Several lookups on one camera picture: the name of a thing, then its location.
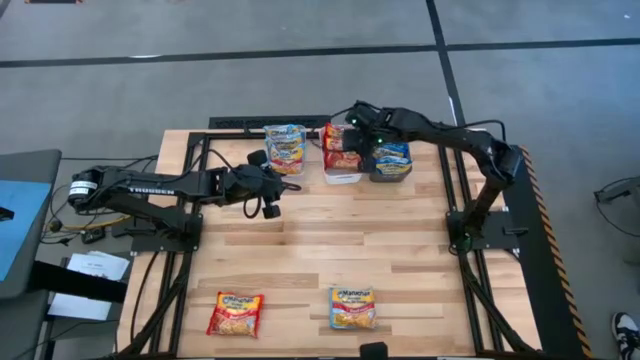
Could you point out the clear plastic bin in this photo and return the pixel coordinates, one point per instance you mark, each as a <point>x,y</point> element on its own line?
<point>305,165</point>

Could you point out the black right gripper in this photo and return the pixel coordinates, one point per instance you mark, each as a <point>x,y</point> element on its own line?
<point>372,137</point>

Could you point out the round black plug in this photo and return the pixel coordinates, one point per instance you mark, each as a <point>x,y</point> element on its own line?
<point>55,225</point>

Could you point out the grey side table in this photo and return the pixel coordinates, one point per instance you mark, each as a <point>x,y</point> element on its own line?
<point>30,165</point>

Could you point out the black power adapter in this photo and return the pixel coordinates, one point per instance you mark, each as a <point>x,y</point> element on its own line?
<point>93,236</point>

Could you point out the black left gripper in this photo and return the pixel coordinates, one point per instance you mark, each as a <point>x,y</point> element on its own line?
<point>255,184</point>

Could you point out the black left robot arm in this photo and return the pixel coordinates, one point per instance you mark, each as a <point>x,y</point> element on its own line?
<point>150,187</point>

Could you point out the person's foot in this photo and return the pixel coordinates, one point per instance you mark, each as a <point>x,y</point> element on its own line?
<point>627,332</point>

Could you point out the blue mat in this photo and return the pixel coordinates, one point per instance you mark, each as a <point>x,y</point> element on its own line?
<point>25,225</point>

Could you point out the black ribbed floor mat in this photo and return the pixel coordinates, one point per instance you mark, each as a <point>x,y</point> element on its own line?
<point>240,122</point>

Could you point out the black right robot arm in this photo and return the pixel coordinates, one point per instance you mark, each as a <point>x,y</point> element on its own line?
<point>440,132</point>

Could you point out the dark floor mat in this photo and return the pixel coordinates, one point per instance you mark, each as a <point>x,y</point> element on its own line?
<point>50,1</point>

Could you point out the small black object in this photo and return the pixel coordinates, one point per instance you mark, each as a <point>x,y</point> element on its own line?
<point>5,214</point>

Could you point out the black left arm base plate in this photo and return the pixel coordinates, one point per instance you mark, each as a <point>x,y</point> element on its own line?
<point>150,245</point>

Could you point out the dark grey plastic bin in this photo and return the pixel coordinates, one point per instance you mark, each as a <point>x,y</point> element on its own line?
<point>390,178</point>

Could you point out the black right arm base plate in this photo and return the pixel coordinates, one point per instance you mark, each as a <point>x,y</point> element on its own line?
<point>500,240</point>

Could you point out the white paper sheet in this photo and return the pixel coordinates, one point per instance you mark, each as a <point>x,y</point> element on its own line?
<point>97,265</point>
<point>80,306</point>

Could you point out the black aluminium rig frame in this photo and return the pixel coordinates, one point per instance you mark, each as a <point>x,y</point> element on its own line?
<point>230,134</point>

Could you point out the white plastic bin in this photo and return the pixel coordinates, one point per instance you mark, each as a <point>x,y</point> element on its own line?
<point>342,177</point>

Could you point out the black rounded box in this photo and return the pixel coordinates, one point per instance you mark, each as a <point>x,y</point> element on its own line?
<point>374,350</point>

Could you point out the black beam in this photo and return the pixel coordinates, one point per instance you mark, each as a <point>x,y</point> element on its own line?
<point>75,282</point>

